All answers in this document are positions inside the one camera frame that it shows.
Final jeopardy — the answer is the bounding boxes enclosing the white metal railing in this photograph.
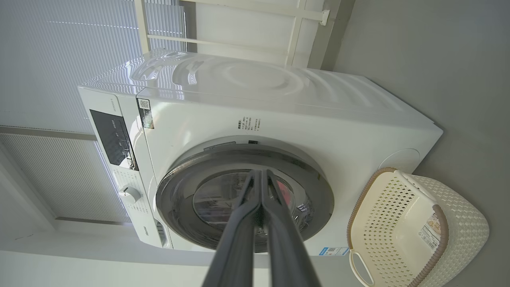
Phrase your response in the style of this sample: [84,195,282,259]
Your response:
[133,0,331,67]

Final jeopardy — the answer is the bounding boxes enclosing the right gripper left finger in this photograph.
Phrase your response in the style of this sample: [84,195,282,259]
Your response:
[202,170,263,287]

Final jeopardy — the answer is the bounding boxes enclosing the white front-load washing machine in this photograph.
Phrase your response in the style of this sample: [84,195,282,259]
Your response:
[78,49,443,256]

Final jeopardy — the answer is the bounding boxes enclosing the blue energy label sticker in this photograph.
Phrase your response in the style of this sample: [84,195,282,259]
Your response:
[319,246,350,256]

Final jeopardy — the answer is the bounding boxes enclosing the round glass washing machine door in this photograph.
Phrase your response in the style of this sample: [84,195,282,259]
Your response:
[155,143,335,254]

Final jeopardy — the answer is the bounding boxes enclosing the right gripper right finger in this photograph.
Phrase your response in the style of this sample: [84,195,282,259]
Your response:
[263,170,322,287]

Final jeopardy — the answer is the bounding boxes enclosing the cream perforated laundry basket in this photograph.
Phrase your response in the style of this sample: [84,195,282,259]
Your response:
[347,167,490,287]

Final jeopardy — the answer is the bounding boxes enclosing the white window blinds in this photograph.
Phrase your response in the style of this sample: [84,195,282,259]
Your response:
[0,0,188,224]

